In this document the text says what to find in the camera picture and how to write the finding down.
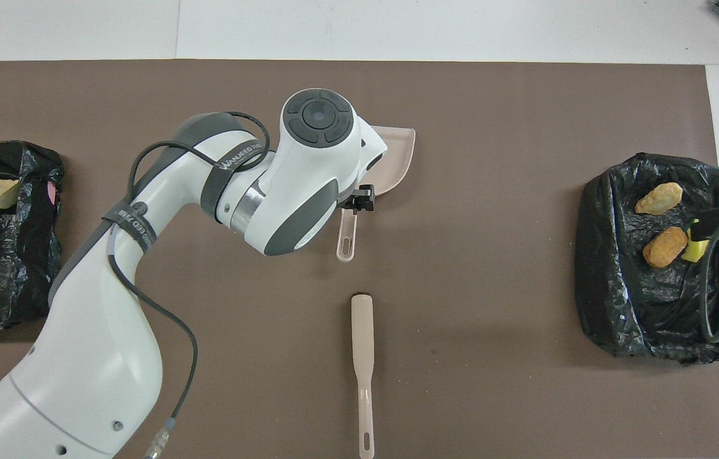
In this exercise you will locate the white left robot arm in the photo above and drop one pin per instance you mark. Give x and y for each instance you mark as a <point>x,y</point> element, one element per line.
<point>308,185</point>

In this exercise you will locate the brown foam chunk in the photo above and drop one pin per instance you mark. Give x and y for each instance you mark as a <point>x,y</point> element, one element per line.
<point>665,247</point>

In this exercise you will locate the small yellow sponge piece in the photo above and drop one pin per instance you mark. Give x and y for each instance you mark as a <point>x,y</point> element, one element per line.
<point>694,250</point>

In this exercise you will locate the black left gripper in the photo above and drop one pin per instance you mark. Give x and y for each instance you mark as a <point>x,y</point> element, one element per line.
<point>361,199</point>

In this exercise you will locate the beige plastic dustpan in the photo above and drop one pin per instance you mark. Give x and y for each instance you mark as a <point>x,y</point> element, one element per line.
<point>394,159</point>

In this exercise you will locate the black bag bin pink spot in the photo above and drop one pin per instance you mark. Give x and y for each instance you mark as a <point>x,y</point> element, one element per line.
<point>28,274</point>

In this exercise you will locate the beige hand brush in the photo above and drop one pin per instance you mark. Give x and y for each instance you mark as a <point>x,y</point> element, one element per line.
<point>363,331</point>

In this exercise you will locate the brown table mat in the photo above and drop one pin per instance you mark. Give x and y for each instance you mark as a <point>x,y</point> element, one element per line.
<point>493,102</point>

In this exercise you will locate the black bag lined bin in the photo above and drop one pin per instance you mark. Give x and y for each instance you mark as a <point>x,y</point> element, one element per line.
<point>640,306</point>

